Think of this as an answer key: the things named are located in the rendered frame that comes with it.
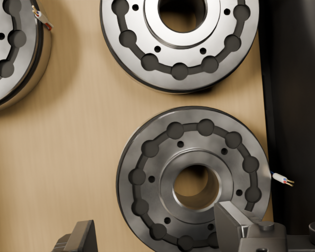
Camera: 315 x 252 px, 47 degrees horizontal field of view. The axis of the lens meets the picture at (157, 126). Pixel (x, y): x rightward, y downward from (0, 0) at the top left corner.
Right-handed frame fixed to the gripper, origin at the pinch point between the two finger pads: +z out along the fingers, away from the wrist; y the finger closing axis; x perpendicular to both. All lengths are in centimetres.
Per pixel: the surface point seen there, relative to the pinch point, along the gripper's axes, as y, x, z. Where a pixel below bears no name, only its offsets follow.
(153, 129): 0.8, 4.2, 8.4
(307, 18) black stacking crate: 10.1, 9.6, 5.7
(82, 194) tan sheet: -4.7, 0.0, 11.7
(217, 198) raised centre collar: 4.3, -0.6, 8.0
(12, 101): -8.3, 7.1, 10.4
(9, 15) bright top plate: -7.1, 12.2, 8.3
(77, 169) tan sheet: -4.8, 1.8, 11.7
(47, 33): -5.4, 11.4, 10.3
